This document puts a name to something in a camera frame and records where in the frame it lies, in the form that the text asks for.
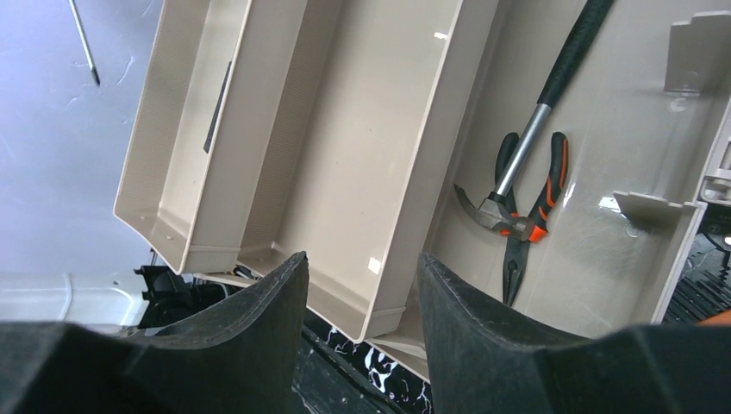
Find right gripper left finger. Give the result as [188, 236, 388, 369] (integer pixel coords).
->
[1, 252, 309, 413]

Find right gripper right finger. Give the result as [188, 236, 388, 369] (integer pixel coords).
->
[416, 253, 730, 413]

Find orange black pliers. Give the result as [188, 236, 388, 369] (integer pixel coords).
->
[502, 132, 569, 306]

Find beige plastic tool box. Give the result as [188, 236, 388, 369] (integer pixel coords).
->
[114, 1, 730, 379]

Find yellow black screwdriver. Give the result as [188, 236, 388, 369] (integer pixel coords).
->
[68, 0, 101, 87]

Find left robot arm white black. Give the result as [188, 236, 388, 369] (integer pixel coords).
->
[1, 266, 235, 334]

